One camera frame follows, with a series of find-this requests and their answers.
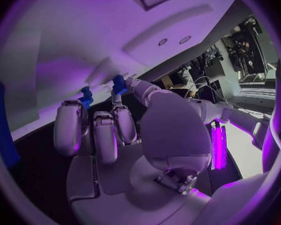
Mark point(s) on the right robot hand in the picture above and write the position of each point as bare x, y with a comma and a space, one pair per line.
173, 127

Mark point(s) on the cluttered workshop desk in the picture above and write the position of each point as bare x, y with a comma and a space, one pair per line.
208, 63

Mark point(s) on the equipment rack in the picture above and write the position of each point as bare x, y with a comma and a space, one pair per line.
246, 50

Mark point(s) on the small blue peg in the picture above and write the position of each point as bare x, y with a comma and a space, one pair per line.
86, 97

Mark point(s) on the long blue block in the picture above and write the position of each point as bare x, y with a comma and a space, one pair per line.
4, 125

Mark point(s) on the white task board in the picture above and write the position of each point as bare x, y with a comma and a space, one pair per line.
84, 31

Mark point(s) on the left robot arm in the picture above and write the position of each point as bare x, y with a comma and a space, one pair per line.
243, 114

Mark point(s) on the glowing light bar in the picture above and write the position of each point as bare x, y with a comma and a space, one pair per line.
218, 146

